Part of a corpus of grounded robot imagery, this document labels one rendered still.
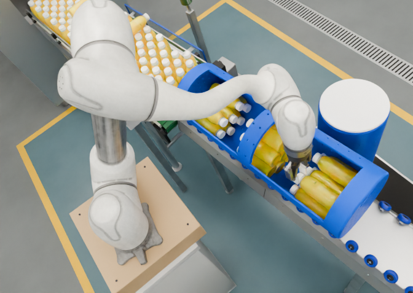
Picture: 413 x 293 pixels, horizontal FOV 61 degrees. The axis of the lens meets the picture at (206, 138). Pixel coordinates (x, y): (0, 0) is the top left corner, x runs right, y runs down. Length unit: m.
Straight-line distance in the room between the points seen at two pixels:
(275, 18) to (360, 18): 0.75
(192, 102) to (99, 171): 0.54
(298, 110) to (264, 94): 0.14
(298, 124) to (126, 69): 0.48
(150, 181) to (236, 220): 1.14
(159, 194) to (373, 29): 2.54
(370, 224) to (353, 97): 0.53
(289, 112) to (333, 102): 0.65
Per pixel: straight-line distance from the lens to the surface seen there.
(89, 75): 0.71
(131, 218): 1.19
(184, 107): 0.79
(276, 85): 1.06
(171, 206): 1.40
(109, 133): 1.07
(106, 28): 0.80
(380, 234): 1.50
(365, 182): 1.23
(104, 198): 1.19
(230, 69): 2.04
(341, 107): 1.61
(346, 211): 1.22
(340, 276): 2.39
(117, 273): 1.40
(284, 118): 0.98
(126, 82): 0.72
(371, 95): 1.65
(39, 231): 3.13
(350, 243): 1.42
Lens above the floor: 2.34
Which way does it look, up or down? 56 degrees down
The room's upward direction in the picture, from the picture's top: 25 degrees counter-clockwise
